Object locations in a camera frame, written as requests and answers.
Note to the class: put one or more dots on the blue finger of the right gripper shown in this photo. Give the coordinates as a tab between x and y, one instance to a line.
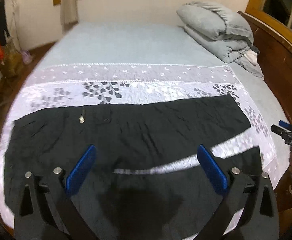
284	124

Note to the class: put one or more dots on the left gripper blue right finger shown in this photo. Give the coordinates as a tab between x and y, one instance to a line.
214	170

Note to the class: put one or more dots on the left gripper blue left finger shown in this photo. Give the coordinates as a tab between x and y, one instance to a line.
79	172

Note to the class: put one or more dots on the black pants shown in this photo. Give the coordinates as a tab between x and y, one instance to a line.
116	201

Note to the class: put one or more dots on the wooden headboard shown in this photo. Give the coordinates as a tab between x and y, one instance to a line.
275	60

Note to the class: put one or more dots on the white floral bed cover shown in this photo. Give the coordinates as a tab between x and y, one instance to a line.
81	84

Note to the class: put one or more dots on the grey folded quilt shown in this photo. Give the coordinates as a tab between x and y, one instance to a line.
223	32

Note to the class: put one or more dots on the light blue bed mattress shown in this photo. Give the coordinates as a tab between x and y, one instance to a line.
133	44

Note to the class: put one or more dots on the beige curtain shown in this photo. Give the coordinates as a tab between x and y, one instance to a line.
68	13

